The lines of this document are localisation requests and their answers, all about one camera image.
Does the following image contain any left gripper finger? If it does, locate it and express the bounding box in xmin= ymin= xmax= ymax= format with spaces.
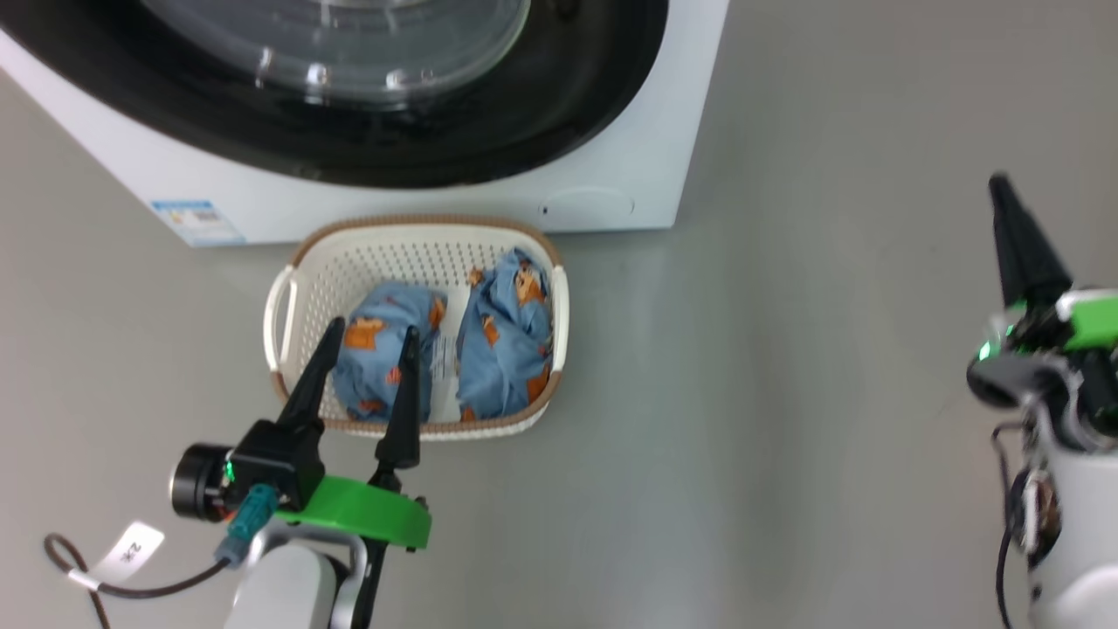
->
xmin=277 ymin=317 xmax=346 ymax=431
xmin=376 ymin=326 xmax=423 ymax=469

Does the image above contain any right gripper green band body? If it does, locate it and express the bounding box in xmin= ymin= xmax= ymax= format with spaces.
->
xmin=1004 ymin=287 xmax=1118 ymax=446

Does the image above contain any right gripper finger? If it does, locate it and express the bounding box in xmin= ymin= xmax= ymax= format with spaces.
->
xmin=989 ymin=173 xmax=1073 ymax=308

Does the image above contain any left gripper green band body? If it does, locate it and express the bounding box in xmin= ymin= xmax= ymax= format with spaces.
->
xmin=273 ymin=467 xmax=432 ymax=551

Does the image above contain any blue bear print garment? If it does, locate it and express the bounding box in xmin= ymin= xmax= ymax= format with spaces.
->
xmin=456 ymin=247 xmax=556 ymax=422
xmin=330 ymin=280 xmax=448 ymax=425

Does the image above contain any black-rimmed glass washer door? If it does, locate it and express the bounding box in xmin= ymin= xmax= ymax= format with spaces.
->
xmin=0 ymin=0 xmax=670 ymax=190

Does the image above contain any cream perforated laundry basket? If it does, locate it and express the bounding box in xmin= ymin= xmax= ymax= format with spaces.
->
xmin=264 ymin=215 xmax=570 ymax=440

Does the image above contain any white front-load washing machine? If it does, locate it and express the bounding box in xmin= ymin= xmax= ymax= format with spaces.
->
xmin=0 ymin=0 xmax=730 ymax=248

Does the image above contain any blue energy label sticker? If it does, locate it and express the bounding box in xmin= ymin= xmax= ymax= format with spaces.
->
xmin=150 ymin=199 xmax=247 ymax=248

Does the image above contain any round filter cover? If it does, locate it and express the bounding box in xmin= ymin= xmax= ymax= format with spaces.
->
xmin=537 ymin=186 xmax=636 ymax=232

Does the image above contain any white cable tag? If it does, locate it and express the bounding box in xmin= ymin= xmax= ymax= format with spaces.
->
xmin=87 ymin=522 xmax=165 ymax=586

